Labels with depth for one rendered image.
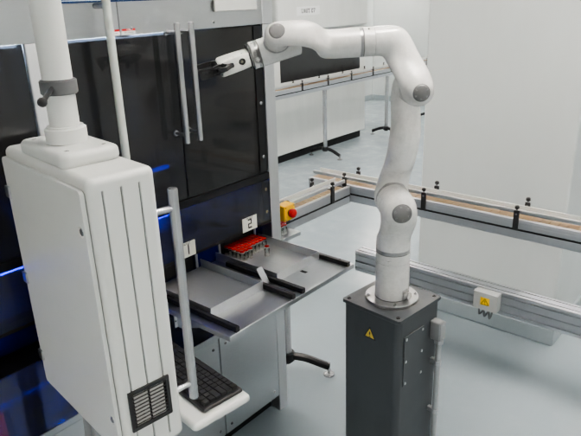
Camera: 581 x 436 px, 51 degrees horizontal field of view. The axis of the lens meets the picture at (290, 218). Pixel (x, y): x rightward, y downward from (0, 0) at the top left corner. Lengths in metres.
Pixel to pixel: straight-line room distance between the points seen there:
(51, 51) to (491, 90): 2.47
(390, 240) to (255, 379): 1.08
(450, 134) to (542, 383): 1.42
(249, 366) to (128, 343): 1.32
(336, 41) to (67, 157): 0.90
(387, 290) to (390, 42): 0.84
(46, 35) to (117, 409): 0.90
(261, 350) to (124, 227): 1.52
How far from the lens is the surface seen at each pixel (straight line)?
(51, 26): 1.52
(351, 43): 1.93
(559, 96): 3.35
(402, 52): 1.95
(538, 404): 3.30
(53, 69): 1.53
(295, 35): 1.85
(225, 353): 2.63
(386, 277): 2.15
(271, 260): 2.49
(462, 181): 3.62
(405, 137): 2.00
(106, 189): 1.37
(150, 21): 2.09
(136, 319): 1.51
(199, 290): 2.29
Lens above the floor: 1.90
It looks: 20 degrees down
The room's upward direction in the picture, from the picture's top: 2 degrees counter-clockwise
